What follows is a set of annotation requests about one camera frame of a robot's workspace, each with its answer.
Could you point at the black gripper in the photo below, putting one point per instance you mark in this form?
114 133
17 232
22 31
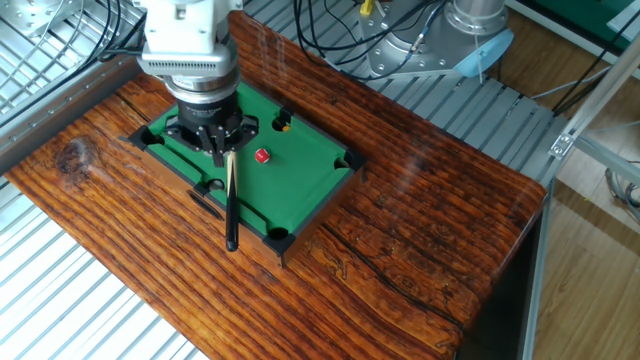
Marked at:
207 112

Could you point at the red white pool ball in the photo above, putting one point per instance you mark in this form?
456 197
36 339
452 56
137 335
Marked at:
262 155

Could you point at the black pool ball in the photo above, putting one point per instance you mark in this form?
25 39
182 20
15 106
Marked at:
216 184

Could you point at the mini green pool table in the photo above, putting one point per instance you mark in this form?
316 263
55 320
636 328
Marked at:
290 185

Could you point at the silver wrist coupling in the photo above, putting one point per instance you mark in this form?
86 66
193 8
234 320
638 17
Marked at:
200 92

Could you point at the yellow plug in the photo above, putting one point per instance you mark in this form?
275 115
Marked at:
366 7

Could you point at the metal plate with holes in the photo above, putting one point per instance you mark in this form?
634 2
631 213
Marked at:
30 15

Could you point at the green topped desk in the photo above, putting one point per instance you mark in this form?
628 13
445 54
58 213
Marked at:
590 12

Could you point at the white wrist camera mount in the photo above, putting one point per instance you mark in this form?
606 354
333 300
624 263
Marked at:
190 35

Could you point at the grey metal rail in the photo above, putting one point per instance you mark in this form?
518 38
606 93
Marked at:
60 110

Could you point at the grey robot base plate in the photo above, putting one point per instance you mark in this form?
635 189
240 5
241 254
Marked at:
395 55

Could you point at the aluminium frame post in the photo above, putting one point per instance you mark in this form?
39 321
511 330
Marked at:
590 110

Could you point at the aluminium frame bar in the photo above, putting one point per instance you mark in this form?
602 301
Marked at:
610 155

